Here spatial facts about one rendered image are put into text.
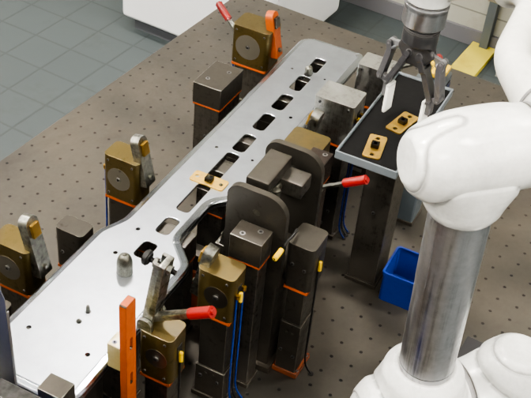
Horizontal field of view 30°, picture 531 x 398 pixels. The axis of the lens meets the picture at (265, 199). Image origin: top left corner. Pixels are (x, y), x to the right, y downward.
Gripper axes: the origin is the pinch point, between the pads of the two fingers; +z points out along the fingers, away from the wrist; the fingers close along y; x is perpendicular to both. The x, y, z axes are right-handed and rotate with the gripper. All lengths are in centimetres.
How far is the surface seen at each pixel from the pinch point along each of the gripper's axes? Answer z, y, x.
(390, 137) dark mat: 4.2, -0.8, 6.1
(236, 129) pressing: 20.3, 37.8, 9.1
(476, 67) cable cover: 118, 69, -215
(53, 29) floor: 121, 230, -105
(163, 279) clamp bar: 2, 4, 73
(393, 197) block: 22.5, -2.7, 2.1
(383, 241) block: 35.1, -2.9, 3.1
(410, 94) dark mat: 4.2, 4.7, -11.3
